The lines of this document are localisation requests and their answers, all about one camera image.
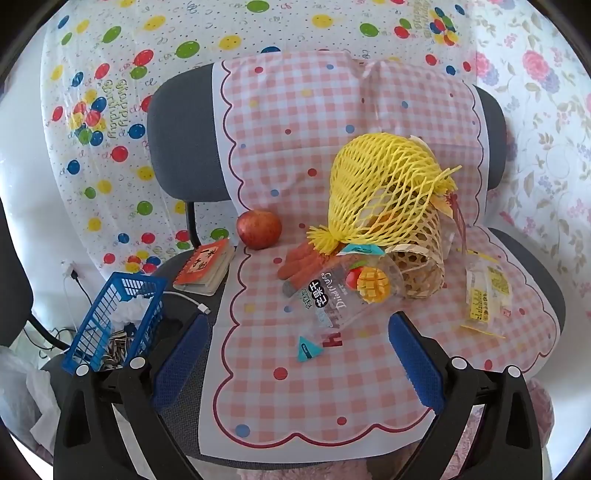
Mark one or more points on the pile of sunflower seed shells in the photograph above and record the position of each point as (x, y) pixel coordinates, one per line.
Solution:
(117, 353)

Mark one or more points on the balloon printed plastic sheet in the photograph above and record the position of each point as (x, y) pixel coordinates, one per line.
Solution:
(138, 46)

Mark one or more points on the clear packet yellow label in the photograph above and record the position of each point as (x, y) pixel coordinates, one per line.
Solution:
(489, 290)

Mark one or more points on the small teal triangular wrapper piece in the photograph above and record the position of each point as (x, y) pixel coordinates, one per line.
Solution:
(308, 350)

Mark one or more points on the crumpled white tissue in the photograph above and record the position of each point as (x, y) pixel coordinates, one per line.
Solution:
(129, 311)

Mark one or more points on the woven bamboo basket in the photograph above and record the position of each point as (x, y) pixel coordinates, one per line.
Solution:
(425, 258)

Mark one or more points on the pink checked cloth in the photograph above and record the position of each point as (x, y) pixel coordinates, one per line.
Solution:
(286, 161)

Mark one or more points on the red apple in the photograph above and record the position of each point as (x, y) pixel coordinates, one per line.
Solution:
(258, 229)

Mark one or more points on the floral printed sheet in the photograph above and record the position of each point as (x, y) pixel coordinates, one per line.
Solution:
(545, 138)

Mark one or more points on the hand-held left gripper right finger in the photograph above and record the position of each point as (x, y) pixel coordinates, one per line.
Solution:
(415, 364)

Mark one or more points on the grey office chair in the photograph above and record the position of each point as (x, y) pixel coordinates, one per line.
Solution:
(184, 138)

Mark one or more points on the white plastic bag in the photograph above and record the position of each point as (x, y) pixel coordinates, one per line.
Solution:
(32, 397)

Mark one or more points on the white wall charger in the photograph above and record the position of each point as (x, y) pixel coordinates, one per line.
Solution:
(70, 270)

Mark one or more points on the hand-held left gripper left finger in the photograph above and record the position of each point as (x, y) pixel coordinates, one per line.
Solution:
(181, 355)

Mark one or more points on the yellow foam fruit net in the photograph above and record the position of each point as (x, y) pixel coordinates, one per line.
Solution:
(369, 175)

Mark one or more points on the clear dried fruit packet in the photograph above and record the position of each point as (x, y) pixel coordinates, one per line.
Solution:
(341, 295)

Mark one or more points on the small orange cover book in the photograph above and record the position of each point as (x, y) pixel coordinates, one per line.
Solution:
(203, 267)

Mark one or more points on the blue plastic basket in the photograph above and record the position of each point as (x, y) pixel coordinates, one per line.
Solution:
(117, 295)

